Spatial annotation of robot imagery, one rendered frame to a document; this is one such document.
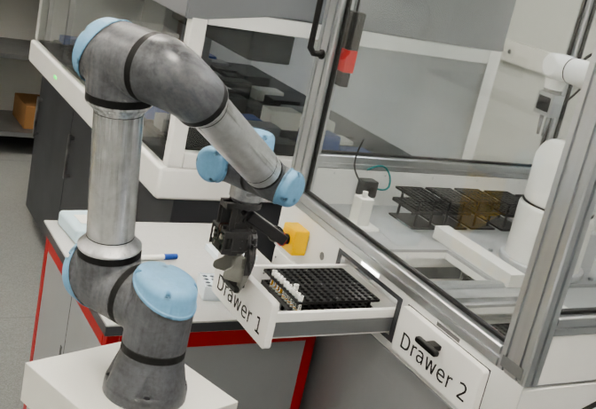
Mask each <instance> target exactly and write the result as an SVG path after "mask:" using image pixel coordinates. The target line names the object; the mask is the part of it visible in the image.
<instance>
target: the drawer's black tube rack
mask: <svg viewBox="0 0 596 409"><path fill-rule="evenodd" d="M272 270H277V271H278V272H279V273H280V275H283V278H286V281H289V284H292V287H293V286H294V284H295V283H296V284H299V288H298V292H300V293H301V295H303V296H304V297H303V301H304V302H305V304H302V307H301V311H309V310H334V309H358V308H373V307H372V306H371V303H375V302H379V301H380V299H379V298H378V297H377V296H376V295H374V294H373V293H372V292H371V291H369V290H368V289H367V288H366V287H365V286H363V285H362V284H361V283H360V282H359V281H357V280H356V279H355V278H354V277H353V276H351V275H350V274H349V273H348V272H347V271H345V270H344V269H343V268H286V269H272ZM270 282H271V280H270V279H262V282H261V284H262V285H263V286H264V287H265V288H266V289H267V290H268V292H269V293H270V294H272V295H273V296H274V297H275V298H276V299H277V300H278V301H279V303H280V304H281V307H280V309H281V310H282V311H283V310H284V308H285V309H286V310H287V311H293V308H291V307H289V305H290V304H287V303H286V302H285V301H284V299H282V298H281V295H278V293H276V292H275V290H273V289H272V287H270Z"/></svg>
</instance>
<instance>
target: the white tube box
mask: <svg viewBox="0 0 596 409"><path fill-rule="evenodd" d="M214 275H215V274H214V273H205V272H199V274H198V279H197V287H198V290H199V292H200V296H201V298H202V300H204V301H219V302H221V301H220V300H219V298H218V297H217V296H216V295H215V294H214V292H213V291H212V284H213V279H214Z"/></svg>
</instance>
